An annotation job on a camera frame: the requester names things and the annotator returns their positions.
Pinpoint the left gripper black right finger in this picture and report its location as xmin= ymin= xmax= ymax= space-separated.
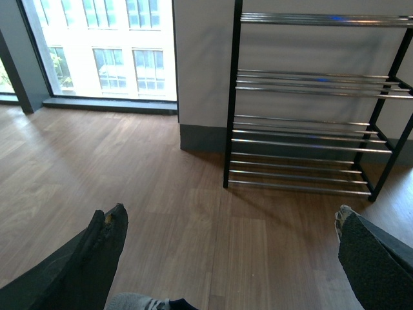
xmin=335 ymin=205 xmax=412 ymax=309

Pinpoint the dark grey window frame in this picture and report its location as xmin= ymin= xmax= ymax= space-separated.
xmin=1 ymin=1 xmax=177 ymax=115

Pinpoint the black metal shoe rack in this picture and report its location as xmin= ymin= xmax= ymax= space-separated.
xmin=223 ymin=1 xmax=412 ymax=201

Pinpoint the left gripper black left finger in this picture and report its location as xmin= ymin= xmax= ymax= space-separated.
xmin=1 ymin=203 xmax=128 ymax=309

